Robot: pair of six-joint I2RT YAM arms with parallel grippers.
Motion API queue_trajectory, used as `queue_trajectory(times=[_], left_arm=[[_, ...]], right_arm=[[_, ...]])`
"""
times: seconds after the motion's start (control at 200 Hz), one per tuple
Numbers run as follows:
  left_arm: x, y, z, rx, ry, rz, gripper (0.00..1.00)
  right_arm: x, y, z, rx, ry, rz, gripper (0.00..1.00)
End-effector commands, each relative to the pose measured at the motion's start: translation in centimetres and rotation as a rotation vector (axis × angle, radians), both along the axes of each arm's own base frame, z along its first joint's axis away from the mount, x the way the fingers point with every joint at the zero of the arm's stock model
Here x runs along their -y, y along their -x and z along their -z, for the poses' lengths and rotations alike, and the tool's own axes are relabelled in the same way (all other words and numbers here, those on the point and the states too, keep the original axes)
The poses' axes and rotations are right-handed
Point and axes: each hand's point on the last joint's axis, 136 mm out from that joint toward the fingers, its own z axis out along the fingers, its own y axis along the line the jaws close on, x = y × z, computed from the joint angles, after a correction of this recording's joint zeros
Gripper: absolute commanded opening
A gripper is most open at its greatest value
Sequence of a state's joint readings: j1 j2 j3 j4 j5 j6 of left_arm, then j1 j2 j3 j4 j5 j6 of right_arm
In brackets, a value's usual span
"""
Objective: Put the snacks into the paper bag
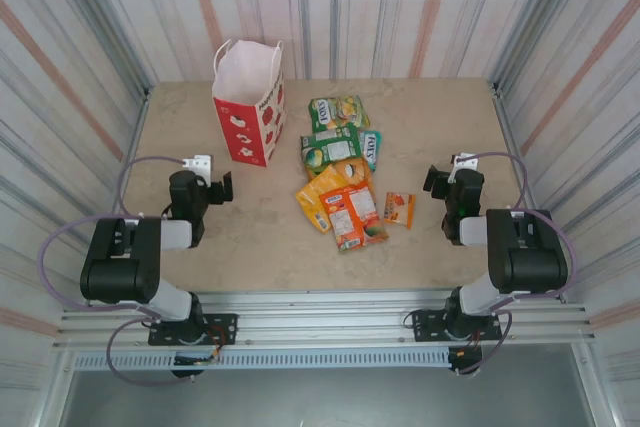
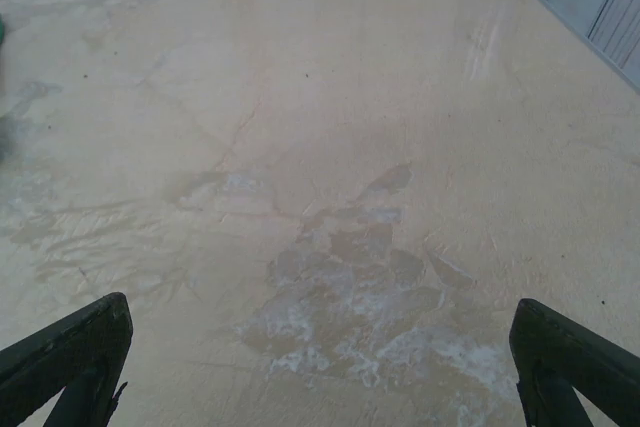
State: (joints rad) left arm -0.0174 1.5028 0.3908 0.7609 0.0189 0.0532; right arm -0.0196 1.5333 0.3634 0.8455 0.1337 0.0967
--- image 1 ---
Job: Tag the teal Fox's candy pack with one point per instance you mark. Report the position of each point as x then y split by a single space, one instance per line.
371 147

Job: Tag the red and white paper bag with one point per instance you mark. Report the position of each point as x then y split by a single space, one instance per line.
247 112

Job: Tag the yellow orange snack pack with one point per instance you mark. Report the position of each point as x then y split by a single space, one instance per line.
312 197

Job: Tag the orange Fox's pack white label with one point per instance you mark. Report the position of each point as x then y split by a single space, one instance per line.
350 217

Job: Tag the green snack pack white label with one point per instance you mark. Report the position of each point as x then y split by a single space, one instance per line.
330 147

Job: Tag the green yellow Fox's candy bag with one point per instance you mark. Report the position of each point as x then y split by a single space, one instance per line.
327 114

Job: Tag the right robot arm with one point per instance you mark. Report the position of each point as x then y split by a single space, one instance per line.
530 262

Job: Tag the small orange candy sachet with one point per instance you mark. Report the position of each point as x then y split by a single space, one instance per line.
400 209

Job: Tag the grey metal lower panel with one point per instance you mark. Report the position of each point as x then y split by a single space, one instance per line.
320 399

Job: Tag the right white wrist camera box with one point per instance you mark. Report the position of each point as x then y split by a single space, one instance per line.
462 163

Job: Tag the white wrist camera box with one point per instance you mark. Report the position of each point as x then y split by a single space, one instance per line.
197 164
462 163

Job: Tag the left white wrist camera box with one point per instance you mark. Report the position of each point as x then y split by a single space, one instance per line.
197 164

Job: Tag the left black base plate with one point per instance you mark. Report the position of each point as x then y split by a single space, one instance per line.
220 329

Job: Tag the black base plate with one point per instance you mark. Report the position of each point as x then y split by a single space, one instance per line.
427 327
220 329

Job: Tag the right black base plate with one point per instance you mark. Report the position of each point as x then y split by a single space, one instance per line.
427 327

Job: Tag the aluminium mounting rail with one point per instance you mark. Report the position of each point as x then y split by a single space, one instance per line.
320 317

